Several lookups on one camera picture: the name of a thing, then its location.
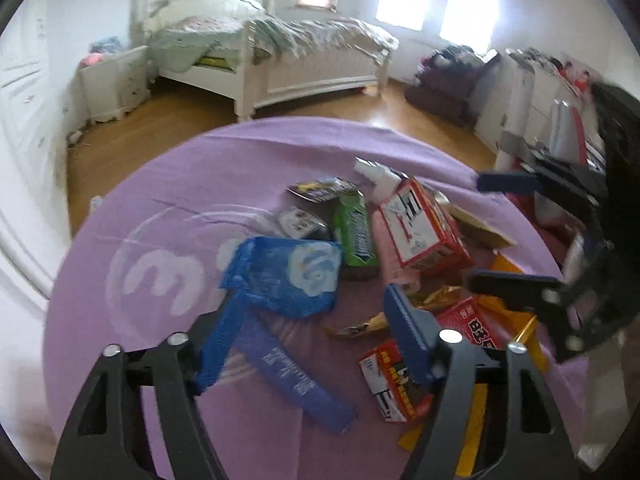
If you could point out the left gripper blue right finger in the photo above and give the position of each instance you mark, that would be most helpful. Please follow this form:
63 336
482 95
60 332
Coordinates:
416 337

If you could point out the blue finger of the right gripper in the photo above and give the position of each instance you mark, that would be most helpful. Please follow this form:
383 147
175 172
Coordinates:
517 291
512 182

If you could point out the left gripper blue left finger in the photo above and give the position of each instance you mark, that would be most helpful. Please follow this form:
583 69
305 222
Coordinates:
213 334

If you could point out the purple white spray bottle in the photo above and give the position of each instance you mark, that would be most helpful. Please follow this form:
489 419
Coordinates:
385 181

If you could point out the red chinese snack bag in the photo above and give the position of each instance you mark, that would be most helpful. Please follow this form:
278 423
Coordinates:
468 319

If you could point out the pink grey desk chair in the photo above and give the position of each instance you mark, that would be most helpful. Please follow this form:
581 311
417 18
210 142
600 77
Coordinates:
550 159

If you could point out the white study desk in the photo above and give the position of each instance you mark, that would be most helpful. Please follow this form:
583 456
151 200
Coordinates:
498 87

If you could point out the pink tube package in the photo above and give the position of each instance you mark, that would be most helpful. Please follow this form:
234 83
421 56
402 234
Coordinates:
392 272

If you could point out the small red white box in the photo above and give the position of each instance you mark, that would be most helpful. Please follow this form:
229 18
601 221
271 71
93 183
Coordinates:
400 399

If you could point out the blue plastic wrapper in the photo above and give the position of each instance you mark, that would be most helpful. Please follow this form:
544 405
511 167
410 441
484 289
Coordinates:
295 279

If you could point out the red white carton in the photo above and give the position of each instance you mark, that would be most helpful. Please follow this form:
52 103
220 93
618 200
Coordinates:
425 237

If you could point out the purple round tablecloth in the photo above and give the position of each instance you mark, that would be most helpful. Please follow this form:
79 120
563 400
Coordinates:
149 261

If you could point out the dark clothes pile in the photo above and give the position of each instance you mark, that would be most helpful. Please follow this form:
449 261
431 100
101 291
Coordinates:
446 80

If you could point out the green gum pack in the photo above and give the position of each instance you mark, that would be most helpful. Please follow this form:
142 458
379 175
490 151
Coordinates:
351 228

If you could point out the black yellow sachet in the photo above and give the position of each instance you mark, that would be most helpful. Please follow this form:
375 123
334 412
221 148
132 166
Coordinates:
322 190

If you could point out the white wardrobe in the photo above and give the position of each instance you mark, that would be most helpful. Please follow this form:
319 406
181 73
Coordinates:
35 226

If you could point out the white nightstand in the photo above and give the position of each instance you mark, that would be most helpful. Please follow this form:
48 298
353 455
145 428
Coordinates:
116 85

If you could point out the white wooden bed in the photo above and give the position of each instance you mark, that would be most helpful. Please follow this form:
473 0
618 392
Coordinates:
236 49

